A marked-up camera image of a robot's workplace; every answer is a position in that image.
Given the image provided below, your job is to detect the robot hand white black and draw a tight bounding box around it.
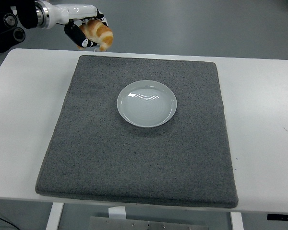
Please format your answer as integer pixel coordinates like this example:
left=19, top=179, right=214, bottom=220
left=48, top=3, right=110, bottom=49

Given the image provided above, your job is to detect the golden croissant bread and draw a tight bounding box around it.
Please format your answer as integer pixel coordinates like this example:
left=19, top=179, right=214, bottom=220
left=76, top=19, right=114, bottom=52

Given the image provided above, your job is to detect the white round plate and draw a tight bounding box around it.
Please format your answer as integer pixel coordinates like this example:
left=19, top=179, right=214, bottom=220
left=116, top=80, right=178, bottom=128

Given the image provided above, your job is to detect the grey felt mat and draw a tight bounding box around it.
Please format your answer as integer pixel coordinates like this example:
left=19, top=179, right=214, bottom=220
left=35, top=55, right=239, bottom=208

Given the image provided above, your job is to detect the white table leg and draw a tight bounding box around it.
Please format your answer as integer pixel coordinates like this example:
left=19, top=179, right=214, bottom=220
left=45, top=202, right=64, bottom=230
left=230, top=211, right=244, bottom=230

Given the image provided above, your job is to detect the black table control panel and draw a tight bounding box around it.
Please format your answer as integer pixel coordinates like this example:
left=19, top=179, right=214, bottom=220
left=266, top=213, right=288, bottom=221

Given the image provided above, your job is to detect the black floor cable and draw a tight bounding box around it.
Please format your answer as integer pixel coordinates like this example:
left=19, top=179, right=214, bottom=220
left=0, top=213, right=22, bottom=230

